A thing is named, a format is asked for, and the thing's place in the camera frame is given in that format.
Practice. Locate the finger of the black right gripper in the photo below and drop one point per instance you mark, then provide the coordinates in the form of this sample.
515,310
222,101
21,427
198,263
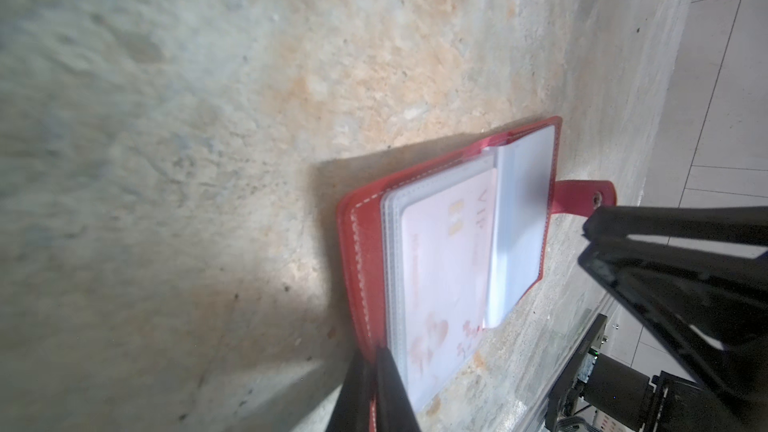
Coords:
708,310
745,225

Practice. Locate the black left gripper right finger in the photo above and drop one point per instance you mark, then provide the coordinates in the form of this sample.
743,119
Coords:
394,412

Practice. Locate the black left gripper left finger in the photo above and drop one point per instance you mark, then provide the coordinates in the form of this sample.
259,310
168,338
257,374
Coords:
352,411

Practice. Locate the red leather card holder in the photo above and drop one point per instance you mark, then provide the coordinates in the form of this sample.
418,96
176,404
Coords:
528,194

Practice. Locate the pink vip credit card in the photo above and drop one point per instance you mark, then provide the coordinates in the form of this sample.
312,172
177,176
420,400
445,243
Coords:
446,242

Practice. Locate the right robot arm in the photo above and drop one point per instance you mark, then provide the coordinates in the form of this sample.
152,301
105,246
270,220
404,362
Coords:
663,402

